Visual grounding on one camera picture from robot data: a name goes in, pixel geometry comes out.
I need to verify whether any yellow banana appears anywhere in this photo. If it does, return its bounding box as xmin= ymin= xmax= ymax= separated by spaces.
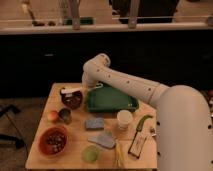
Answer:
xmin=115 ymin=140 xmax=124 ymax=168

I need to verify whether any black chair base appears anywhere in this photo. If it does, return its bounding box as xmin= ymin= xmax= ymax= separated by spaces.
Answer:
xmin=0 ymin=104 xmax=26 ymax=150

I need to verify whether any small green bowl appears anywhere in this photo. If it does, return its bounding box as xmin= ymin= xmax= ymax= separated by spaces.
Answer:
xmin=82 ymin=145 xmax=100 ymax=163

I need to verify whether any dark purple bowl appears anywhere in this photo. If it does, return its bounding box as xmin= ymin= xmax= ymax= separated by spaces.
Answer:
xmin=60 ymin=91 xmax=83 ymax=110

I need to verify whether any white paper cup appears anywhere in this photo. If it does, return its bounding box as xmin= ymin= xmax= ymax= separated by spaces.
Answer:
xmin=117 ymin=110 xmax=133 ymax=130

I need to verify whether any blue sponge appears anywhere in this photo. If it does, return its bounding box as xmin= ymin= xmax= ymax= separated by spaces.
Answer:
xmin=85 ymin=118 xmax=104 ymax=130

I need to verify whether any peach coloured fruit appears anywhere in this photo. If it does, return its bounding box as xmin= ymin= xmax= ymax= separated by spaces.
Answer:
xmin=47 ymin=110 xmax=59 ymax=122

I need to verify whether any green plastic tray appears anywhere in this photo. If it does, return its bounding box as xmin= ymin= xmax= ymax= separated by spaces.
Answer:
xmin=86 ymin=85 xmax=139 ymax=113

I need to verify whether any black and white box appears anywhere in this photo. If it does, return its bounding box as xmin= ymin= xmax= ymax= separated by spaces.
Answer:
xmin=128 ymin=132 xmax=147 ymax=159

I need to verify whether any orange bowl with beads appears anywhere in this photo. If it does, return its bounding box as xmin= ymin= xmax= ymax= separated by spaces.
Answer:
xmin=38 ymin=126 xmax=68 ymax=158

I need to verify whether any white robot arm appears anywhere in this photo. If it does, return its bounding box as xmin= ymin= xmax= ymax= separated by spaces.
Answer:
xmin=82 ymin=53 xmax=213 ymax=171

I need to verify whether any grey blue cloth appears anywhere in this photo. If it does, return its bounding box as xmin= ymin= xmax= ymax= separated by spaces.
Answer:
xmin=88 ymin=131 xmax=115 ymax=149

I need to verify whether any small metal can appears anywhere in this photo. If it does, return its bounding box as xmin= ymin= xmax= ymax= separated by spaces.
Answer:
xmin=59 ymin=108 xmax=71 ymax=124

